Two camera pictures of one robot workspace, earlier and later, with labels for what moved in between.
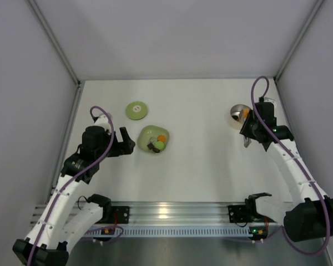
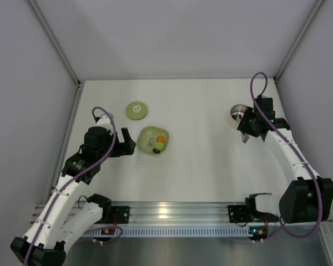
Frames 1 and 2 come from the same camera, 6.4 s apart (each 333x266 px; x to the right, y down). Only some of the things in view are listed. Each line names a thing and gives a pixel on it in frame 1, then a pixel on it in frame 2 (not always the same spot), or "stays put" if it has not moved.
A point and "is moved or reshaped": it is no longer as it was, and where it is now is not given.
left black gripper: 121,143 stays put
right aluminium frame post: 311,16 stays put
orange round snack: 161,138 stays put
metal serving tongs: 247,141 is moved or reshaped
